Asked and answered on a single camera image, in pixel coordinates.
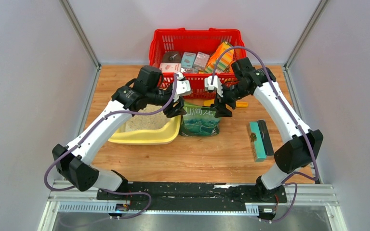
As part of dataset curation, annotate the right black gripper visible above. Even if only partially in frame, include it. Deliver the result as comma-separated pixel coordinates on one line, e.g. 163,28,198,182
214,82,251,118

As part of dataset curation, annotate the yellow plastic scoop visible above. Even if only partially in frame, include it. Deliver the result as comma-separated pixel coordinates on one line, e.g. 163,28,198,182
203,99,249,108

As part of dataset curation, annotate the green litter bag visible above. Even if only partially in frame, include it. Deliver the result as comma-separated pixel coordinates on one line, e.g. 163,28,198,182
179,102,221,137

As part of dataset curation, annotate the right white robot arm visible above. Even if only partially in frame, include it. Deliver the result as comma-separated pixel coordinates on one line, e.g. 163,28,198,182
204,57,323,202

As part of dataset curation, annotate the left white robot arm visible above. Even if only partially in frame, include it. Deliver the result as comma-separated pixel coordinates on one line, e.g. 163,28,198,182
48,65,192,200

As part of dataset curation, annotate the yellow litter box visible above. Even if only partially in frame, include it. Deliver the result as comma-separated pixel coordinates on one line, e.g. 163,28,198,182
108,111,182,145

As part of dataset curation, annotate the white red small box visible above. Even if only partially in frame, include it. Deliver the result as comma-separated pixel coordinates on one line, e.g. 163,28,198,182
159,63,181,73

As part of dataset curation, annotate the teal rectangular box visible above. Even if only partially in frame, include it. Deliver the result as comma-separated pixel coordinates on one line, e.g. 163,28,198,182
249,122,266,162

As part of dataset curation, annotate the teal small box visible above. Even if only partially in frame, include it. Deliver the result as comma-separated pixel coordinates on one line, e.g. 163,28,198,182
181,52,196,68

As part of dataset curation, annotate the dark brown box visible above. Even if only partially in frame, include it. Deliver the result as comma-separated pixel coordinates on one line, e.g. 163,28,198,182
161,51,182,63

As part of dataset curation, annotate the pink grey small box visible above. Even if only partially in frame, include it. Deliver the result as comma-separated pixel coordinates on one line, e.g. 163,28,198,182
193,52,210,71

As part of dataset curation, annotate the orange green striped sponge pack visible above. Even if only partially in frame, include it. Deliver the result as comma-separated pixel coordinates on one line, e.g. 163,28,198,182
204,41,234,73

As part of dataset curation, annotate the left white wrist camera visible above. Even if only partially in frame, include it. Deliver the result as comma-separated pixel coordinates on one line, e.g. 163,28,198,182
174,72,192,97

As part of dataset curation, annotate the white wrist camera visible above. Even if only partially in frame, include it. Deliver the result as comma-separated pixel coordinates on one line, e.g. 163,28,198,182
204,75,223,97
174,72,192,97

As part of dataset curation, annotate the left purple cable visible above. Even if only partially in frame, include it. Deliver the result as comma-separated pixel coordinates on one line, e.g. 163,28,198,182
44,72,179,220

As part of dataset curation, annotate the purple cable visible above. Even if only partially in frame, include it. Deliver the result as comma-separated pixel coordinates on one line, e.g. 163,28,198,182
44,72,179,220
211,46,320,223

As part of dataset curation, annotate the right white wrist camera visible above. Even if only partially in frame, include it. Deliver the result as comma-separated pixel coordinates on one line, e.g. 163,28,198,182
204,75,223,97

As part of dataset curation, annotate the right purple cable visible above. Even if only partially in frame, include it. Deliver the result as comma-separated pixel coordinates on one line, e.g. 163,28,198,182
211,46,320,223

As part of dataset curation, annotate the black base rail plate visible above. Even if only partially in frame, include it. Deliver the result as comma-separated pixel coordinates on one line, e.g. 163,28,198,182
96,181,288,216

